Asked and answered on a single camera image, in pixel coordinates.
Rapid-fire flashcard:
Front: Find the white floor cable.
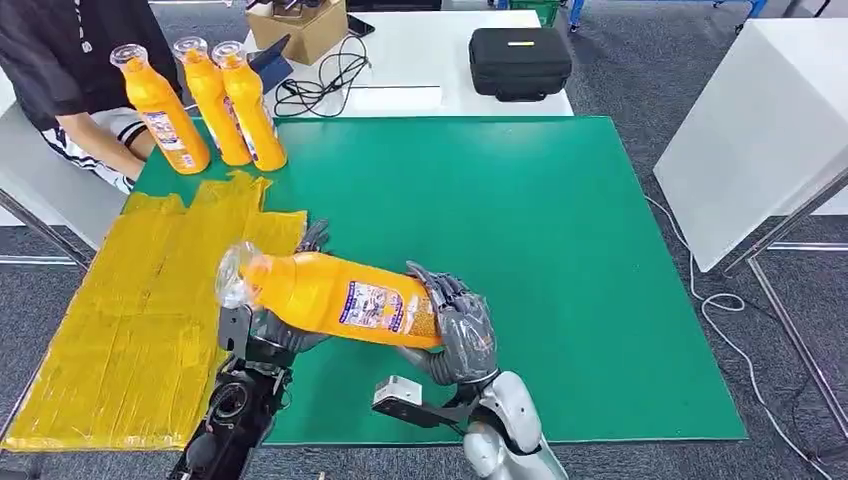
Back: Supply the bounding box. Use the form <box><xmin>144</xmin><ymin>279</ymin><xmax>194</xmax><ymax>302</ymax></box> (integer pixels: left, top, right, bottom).
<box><xmin>645</xmin><ymin>195</ymin><xmax>833</xmax><ymax>480</ymax></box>

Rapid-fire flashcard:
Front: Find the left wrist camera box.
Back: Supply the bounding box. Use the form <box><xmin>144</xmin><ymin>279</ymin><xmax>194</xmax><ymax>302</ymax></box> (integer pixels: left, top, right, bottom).
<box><xmin>217</xmin><ymin>303</ymin><xmax>255</xmax><ymax>354</ymax></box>

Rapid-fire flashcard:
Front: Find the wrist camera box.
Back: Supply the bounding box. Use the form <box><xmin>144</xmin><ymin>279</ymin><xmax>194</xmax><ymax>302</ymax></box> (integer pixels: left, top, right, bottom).
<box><xmin>370</xmin><ymin>374</ymin><xmax>465</xmax><ymax>431</ymax></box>
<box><xmin>217</xmin><ymin>303</ymin><xmax>255</xmax><ymax>354</ymax></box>

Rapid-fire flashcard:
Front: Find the black carrying case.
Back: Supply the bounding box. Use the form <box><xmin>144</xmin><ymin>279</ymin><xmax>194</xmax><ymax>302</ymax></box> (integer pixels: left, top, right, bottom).
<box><xmin>468</xmin><ymin>26</ymin><xmax>574</xmax><ymax>103</ymax></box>

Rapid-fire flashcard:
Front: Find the person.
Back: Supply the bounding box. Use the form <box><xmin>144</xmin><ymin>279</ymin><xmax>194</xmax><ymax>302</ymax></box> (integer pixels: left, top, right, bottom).
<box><xmin>0</xmin><ymin>0</ymin><xmax>181</xmax><ymax>195</ymax></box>

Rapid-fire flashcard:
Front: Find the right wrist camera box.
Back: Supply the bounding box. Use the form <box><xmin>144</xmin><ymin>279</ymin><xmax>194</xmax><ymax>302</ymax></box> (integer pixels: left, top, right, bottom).
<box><xmin>370</xmin><ymin>374</ymin><xmax>465</xmax><ymax>431</ymax></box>

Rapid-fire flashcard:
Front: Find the black box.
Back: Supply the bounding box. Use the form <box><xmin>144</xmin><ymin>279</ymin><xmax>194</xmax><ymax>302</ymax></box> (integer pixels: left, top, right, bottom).
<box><xmin>344</xmin><ymin>0</ymin><xmax>444</xmax><ymax>13</ymax></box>

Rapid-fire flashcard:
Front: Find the blue metal rack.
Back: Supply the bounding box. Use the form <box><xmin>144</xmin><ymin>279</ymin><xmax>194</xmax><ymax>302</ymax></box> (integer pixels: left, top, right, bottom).
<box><xmin>568</xmin><ymin>0</ymin><xmax>770</xmax><ymax>32</ymax></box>

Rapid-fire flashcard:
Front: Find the green crate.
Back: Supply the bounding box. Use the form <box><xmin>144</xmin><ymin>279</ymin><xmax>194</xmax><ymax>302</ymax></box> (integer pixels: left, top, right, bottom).
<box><xmin>506</xmin><ymin>0</ymin><xmax>561</xmax><ymax>28</ymax></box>

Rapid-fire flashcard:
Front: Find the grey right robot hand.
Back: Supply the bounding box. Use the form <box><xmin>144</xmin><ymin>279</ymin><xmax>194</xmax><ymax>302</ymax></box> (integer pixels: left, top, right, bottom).
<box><xmin>396</xmin><ymin>260</ymin><xmax>500</xmax><ymax>388</ymax></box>

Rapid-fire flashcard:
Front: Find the cardboard box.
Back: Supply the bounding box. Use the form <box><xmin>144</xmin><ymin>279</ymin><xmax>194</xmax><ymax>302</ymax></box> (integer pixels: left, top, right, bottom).
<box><xmin>245</xmin><ymin>0</ymin><xmax>350</xmax><ymax>66</ymax></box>

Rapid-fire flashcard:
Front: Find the yellow taped sheet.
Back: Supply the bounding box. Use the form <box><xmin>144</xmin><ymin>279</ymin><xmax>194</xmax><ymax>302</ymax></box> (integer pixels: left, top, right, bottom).
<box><xmin>0</xmin><ymin>170</ymin><xmax>310</xmax><ymax>454</ymax></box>

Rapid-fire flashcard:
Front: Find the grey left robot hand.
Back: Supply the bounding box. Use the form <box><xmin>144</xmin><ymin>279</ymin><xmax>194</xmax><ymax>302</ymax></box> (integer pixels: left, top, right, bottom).
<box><xmin>248</xmin><ymin>219</ymin><xmax>331</xmax><ymax>356</ymax></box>

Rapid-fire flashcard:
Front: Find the black floor cable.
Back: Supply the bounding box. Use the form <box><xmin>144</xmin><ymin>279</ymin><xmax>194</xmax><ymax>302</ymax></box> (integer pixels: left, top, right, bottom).
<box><xmin>788</xmin><ymin>387</ymin><xmax>848</xmax><ymax>465</ymax></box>

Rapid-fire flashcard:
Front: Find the orange drink bottle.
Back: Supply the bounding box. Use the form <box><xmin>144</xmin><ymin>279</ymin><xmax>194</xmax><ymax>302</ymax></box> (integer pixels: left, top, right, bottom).
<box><xmin>109</xmin><ymin>43</ymin><xmax>212</xmax><ymax>176</ymax></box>
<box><xmin>172</xmin><ymin>36</ymin><xmax>253</xmax><ymax>167</ymax></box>
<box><xmin>211</xmin><ymin>40</ymin><xmax>288</xmax><ymax>173</ymax></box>
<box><xmin>214</xmin><ymin>241</ymin><xmax>444</xmax><ymax>351</ymax></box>

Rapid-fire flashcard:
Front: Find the green table mat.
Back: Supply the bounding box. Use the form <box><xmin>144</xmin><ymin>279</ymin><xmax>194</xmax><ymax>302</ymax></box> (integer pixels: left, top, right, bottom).
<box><xmin>132</xmin><ymin>116</ymin><xmax>749</xmax><ymax>446</ymax></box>

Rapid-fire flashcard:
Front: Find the white table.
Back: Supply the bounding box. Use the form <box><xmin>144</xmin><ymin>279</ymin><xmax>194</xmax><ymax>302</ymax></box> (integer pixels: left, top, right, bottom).
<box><xmin>652</xmin><ymin>17</ymin><xmax>848</xmax><ymax>440</ymax></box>
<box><xmin>0</xmin><ymin>66</ymin><xmax>130</xmax><ymax>270</ymax></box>
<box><xmin>211</xmin><ymin>9</ymin><xmax>576</xmax><ymax>119</ymax></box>

